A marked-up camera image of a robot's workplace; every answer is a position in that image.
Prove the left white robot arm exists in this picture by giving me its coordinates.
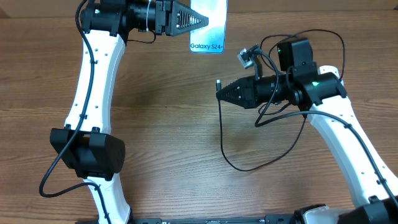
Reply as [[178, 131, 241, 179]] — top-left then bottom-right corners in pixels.
[[50, 0, 209, 223]]

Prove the black USB-C charging cable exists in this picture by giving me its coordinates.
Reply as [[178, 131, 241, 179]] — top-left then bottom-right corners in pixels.
[[216, 29, 346, 172]]

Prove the white power strip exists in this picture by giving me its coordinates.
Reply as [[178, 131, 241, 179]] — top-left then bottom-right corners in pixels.
[[318, 65, 340, 78]]

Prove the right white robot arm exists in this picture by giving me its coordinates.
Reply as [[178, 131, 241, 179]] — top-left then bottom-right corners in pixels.
[[216, 37, 397, 223]]

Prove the Galaxy S24 smartphone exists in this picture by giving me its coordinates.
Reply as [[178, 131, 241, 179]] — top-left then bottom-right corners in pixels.
[[189, 0, 228, 54]]

